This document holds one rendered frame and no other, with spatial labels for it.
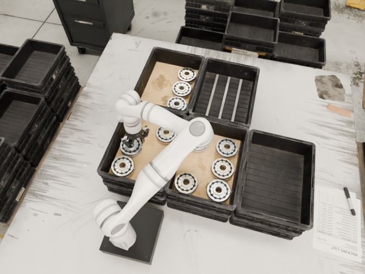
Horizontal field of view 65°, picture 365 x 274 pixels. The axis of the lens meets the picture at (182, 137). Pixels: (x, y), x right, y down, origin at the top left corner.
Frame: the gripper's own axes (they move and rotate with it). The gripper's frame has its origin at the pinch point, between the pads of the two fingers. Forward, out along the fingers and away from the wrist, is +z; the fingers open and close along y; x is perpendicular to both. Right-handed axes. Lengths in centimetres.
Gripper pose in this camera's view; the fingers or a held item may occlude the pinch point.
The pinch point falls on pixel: (137, 142)
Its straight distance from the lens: 138.6
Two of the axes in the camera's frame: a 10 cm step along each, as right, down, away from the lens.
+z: -0.2, 5.1, 8.6
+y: 8.6, -4.3, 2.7
